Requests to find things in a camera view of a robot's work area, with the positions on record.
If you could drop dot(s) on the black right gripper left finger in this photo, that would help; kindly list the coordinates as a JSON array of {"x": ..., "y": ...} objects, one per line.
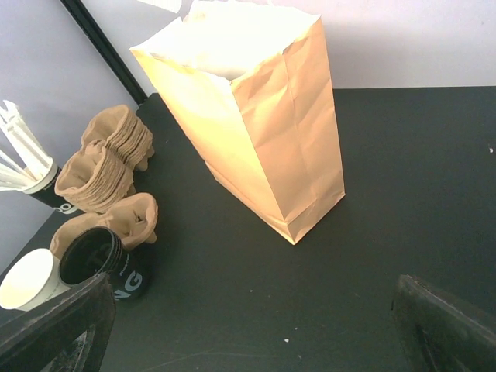
[{"x": 67, "y": 333}]

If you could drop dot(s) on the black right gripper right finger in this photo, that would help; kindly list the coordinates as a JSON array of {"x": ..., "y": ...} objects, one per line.
[{"x": 440, "y": 332}]

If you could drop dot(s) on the stack of black cup lids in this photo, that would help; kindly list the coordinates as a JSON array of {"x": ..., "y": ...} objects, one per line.
[{"x": 99, "y": 250}]

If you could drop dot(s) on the brown pulp cup carrier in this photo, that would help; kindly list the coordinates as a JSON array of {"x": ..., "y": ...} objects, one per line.
[{"x": 133, "y": 219}]

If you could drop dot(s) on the brown paper takeout bag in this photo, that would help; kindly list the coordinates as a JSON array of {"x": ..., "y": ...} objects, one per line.
[{"x": 250, "y": 86}]

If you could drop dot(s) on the white paper coffee cup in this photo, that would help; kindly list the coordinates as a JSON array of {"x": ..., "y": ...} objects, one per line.
[{"x": 33, "y": 280}]

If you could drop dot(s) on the stack of pulp cup carriers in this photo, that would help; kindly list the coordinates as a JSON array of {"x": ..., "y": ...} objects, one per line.
[{"x": 115, "y": 144}]

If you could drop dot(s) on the cup of white wrapped stirrers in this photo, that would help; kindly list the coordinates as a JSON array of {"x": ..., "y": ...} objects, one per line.
[{"x": 37, "y": 174}]

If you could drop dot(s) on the black left frame post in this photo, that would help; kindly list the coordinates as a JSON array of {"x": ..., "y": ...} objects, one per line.
[{"x": 102, "y": 44}]

